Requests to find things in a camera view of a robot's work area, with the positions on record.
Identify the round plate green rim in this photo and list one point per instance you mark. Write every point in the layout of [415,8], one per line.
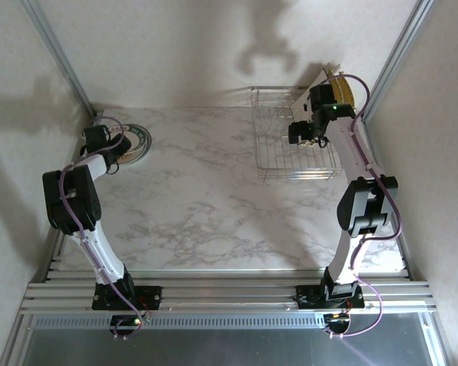
[139,141]

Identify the round white patterned plate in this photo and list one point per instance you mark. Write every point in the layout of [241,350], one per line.
[135,163]

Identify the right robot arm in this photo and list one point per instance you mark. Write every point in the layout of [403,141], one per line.
[347,152]

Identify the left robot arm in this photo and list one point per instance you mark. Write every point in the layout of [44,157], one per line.
[72,198]

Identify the black controller board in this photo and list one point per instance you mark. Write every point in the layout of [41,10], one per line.
[126,323]
[337,320]

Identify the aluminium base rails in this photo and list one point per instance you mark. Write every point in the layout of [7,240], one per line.
[229,289]

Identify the grey metal panel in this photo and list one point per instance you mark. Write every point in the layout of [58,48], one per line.
[229,347]

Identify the aluminium frame post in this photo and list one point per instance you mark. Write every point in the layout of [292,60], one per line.
[397,57]
[61,57]

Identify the aluminium side rail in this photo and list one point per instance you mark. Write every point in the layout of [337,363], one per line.
[57,259]
[406,263]

